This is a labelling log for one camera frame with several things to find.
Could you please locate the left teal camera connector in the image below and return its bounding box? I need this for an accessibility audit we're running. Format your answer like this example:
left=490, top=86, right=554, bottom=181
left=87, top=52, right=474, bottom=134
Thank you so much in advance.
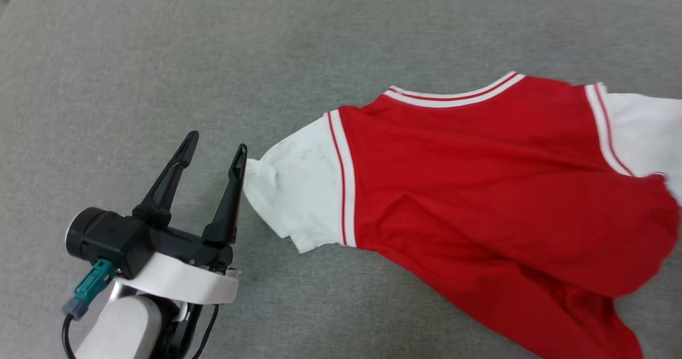
left=62, top=259, right=117, bottom=321

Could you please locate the left camera thin black cable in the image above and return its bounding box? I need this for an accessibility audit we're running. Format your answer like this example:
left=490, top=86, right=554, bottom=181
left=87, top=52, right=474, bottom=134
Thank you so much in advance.
left=62, top=314, right=78, bottom=359

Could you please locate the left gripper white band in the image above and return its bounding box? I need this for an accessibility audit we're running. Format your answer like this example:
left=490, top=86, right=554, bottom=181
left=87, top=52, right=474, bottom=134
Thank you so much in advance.
left=65, top=131, right=248, bottom=305

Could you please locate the left gripper thin black cable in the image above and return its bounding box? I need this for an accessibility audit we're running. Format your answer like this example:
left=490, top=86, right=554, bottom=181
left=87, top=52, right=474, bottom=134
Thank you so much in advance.
left=191, top=305, right=220, bottom=359

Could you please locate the red and white t-shirt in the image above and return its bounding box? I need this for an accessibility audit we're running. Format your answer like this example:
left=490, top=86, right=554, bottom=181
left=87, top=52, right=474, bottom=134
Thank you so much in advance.
left=243, top=71, right=682, bottom=359

